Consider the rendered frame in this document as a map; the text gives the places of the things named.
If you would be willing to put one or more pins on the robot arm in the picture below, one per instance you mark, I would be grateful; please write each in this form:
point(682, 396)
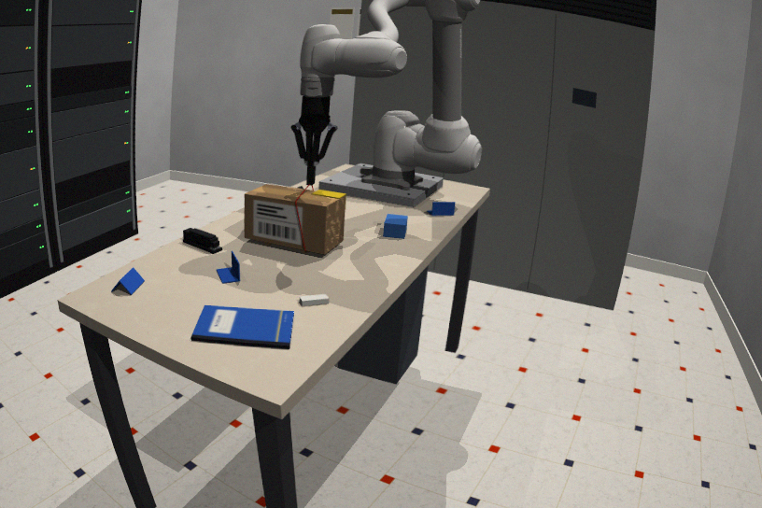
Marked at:
point(445, 144)

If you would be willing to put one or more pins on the brown cardboard box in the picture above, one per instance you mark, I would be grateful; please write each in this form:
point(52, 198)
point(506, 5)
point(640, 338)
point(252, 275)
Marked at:
point(271, 217)

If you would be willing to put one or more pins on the blue notebook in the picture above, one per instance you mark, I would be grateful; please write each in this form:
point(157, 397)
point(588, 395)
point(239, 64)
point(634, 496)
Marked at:
point(244, 326)

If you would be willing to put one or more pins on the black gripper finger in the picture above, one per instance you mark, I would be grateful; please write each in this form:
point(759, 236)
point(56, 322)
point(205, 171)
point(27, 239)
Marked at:
point(306, 155)
point(315, 157)

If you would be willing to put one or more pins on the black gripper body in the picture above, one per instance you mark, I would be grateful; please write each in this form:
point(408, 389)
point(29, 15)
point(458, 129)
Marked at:
point(312, 110)

